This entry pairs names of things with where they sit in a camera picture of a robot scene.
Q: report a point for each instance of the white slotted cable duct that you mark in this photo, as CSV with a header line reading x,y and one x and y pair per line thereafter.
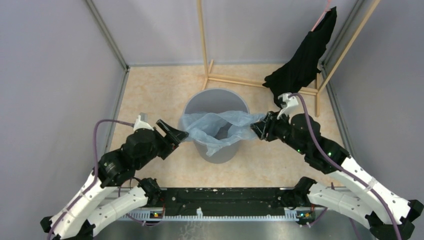
x,y
144,215

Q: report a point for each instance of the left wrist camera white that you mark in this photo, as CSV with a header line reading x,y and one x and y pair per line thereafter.
x,y
141,122

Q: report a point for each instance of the wooden clothes rack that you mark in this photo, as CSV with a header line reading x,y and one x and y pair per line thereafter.
x,y
357,19

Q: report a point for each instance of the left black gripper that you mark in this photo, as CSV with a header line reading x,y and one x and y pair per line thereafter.
x,y
170,145

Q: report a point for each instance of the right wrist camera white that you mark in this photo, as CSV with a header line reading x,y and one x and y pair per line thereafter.
x,y
288,103

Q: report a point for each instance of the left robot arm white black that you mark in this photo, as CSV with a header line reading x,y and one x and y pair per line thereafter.
x,y
83,217

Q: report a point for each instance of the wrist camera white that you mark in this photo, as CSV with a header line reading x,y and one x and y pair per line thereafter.
x,y
141,122
288,103

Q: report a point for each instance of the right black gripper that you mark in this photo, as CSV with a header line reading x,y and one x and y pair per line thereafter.
x,y
272,121

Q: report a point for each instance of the pink clothes hanger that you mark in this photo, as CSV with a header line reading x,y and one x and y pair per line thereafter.
x,y
327,8

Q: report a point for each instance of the black hanging garment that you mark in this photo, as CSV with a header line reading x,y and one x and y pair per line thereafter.
x,y
302,68

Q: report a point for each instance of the grey plastic trash bin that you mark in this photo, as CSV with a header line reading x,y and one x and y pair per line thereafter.
x,y
215,100

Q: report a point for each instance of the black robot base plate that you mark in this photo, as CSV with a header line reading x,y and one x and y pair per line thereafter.
x,y
230,202

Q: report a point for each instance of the light blue trash bag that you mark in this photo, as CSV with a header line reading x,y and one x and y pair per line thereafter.
x,y
216,131

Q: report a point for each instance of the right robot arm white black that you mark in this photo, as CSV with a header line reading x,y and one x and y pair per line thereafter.
x,y
385,214

